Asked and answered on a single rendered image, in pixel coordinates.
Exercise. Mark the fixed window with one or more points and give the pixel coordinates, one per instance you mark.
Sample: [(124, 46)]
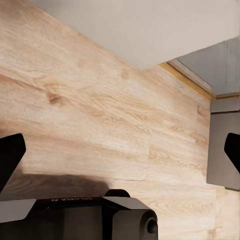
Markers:
[(213, 71)]

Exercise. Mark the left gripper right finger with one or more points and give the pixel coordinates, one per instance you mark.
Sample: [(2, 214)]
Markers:
[(232, 149)]

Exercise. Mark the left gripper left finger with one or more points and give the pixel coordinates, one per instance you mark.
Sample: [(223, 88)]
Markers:
[(12, 149)]

